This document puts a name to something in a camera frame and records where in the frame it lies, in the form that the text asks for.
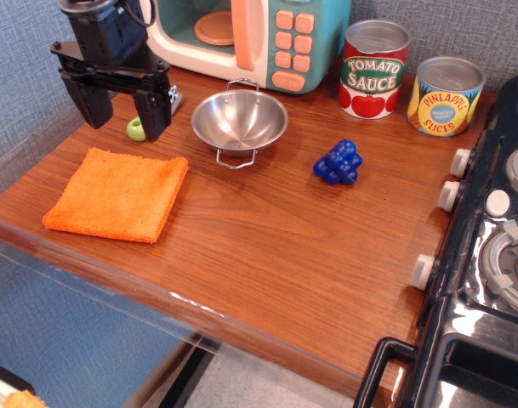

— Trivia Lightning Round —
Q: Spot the orange object bottom left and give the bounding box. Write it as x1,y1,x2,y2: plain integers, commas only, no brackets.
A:
3,390,47,408

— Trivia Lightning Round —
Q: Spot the white stove knob front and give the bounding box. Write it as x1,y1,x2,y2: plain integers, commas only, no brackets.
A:
410,254,435,291

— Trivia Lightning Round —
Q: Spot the teal toy microwave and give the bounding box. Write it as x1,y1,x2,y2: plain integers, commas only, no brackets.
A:
147,1,351,94

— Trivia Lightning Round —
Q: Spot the stainless steel pot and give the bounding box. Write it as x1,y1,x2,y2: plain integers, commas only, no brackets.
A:
191,78,289,170

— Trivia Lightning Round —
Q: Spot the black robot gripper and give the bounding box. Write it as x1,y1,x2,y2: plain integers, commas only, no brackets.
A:
51,1,172,142

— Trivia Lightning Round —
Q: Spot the orange folded cloth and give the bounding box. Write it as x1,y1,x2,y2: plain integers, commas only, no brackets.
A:
42,148,189,244

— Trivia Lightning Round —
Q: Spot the white stove knob middle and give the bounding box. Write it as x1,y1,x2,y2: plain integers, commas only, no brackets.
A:
437,181,460,213

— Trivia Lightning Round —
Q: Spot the tomato sauce can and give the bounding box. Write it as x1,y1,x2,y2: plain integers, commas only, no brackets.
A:
339,20,411,119

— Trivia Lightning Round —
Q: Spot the blue toy grape bunch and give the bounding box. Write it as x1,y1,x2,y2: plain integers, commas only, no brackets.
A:
313,139,363,184

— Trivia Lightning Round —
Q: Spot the white stove knob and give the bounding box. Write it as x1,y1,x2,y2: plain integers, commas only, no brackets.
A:
450,149,472,179
437,181,460,213
410,254,435,291

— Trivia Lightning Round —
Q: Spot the green handled grey spatula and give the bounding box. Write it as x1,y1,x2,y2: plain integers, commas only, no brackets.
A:
126,90,183,142

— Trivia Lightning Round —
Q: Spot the white round stove button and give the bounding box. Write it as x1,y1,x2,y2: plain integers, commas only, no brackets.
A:
485,190,510,218

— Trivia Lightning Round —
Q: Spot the black toy stove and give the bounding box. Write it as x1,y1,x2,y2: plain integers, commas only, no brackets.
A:
355,76,518,407

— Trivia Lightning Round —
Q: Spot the grey stove burner front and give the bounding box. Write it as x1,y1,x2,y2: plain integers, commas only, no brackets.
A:
480,220,518,310

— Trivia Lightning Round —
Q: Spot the peach microwave turntable plate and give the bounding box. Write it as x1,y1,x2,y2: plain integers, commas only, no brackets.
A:
195,10,234,46

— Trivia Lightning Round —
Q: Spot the pineapple slices can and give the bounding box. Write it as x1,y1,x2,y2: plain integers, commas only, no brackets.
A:
407,56,486,138

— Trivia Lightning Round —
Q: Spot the white stove knob rear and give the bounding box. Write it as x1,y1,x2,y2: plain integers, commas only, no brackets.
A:
450,149,472,179

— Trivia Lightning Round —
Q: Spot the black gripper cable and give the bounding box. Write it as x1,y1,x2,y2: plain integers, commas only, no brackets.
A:
120,0,158,29

